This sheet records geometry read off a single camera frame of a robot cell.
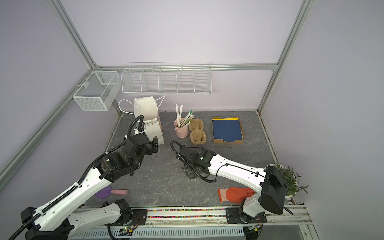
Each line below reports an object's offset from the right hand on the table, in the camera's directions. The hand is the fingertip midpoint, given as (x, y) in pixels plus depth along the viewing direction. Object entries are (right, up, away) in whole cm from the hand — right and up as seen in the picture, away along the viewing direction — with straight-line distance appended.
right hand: (192, 167), depth 78 cm
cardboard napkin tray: (+15, +11, +22) cm, 29 cm away
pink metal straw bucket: (-8, +18, +22) cm, 29 cm away
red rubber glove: (+23, -15, +1) cm, 28 cm away
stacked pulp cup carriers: (+3, +14, +25) cm, 29 cm away
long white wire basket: (-18, +54, +22) cm, 61 cm away
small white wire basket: (-62, +44, +18) cm, 78 cm away
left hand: (-22, +16, -8) cm, 28 cm away
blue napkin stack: (+25, +19, +28) cm, 42 cm away
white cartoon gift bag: (-31, +34, +22) cm, 51 cm away
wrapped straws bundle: (-4, +25, +18) cm, 31 cm away
